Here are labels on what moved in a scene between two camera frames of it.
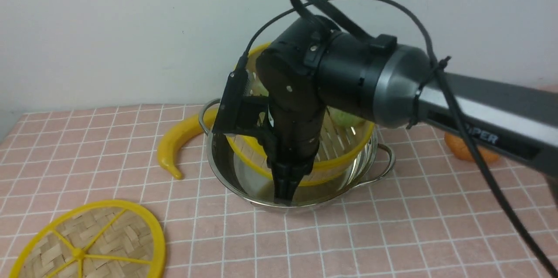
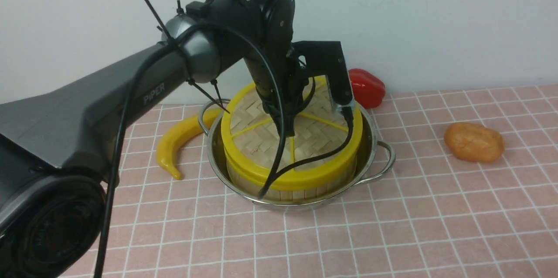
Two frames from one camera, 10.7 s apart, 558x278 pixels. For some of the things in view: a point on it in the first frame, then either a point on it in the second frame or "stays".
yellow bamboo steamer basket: [343, 138] to [253, 189]
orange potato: [456, 144] stays
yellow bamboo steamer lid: [106, 239] to [324, 142]
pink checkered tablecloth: [430, 216] stays
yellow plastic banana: [179, 130] stays
